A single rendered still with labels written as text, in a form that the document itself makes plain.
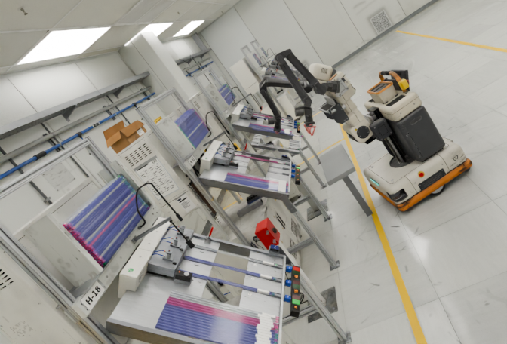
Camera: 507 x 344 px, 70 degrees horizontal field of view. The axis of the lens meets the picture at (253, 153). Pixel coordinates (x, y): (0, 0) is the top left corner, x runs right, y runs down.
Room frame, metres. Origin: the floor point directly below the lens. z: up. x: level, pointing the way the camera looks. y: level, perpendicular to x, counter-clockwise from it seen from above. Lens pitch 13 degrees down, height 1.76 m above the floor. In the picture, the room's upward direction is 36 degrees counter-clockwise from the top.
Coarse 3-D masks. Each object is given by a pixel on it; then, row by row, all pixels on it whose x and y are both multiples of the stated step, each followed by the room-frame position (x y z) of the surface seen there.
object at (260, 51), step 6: (252, 42) 8.99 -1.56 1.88; (258, 48) 8.98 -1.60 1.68; (270, 48) 9.40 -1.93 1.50; (258, 54) 8.86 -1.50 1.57; (264, 54) 8.97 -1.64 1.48; (264, 60) 8.85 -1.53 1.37; (264, 66) 9.26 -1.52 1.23; (270, 66) 8.88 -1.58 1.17; (276, 66) 8.84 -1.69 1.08; (294, 72) 8.76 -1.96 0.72; (300, 78) 8.70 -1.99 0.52; (288, 90) 8.86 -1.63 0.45; (294, 90) 8.96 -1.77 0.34; (294, 96) 8.85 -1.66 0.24; (312, 96) 8.68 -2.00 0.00
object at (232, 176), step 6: (228, 174) 2.85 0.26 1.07; (234, 174) 2.86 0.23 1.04; (240, 174) 2.87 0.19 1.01; (246, 174) 2.88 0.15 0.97; (228, 180) 2.74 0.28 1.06; (234, 180) 2.75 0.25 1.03; (240, 180) 2.76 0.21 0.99; (246, 180) 2.77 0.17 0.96; (252, 180) 2.78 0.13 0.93; (258, 180) 2.79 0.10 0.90; (264, 180) 2.80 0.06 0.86; (270, 180) 2.81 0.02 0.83; (276, 180) 2.82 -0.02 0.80; (282, 180) 2.83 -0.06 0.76; (258, 186) 2.69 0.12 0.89; (264, 186) 2.70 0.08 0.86; (270, 186) 2.70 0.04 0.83; (276, 186) 2.71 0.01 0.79; (282, 186) 2.72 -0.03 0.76
